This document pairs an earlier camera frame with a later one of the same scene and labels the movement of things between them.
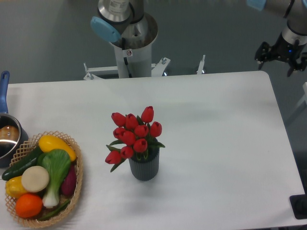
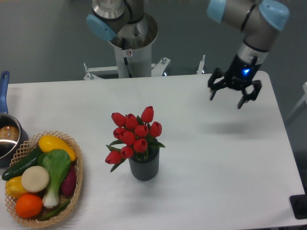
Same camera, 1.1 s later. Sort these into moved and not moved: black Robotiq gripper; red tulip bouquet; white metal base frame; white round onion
Moved: black Robotiq gripper
Not moved: red tulip bouquet; white metal base frame; white round onion
